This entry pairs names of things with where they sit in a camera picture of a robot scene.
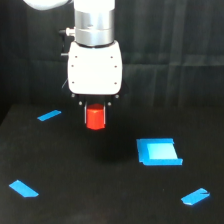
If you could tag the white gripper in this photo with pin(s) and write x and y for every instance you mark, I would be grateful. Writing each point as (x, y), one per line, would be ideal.
(95, 75)

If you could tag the red hexagonal block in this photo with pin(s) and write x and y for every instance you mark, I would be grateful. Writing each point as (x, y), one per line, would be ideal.
(95, 116)

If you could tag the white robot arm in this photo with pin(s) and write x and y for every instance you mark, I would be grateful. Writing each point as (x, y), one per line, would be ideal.
(93, 21)

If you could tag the blue tape strip far left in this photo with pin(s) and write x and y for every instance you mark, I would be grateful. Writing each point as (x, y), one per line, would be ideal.
(49, 115)

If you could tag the blue tape strip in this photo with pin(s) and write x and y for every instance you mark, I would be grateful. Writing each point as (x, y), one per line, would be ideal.
(22, 189)
(49, 115)
(195, 197)

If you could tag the blue tape square marker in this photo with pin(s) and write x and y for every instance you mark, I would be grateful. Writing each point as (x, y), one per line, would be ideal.
(158, 152)

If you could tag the blue tape strip near left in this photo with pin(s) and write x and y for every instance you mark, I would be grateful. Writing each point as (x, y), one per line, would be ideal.
(22, 189)

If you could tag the blue tape strip near right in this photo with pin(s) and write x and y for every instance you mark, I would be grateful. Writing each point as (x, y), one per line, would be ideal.
(195, 197)

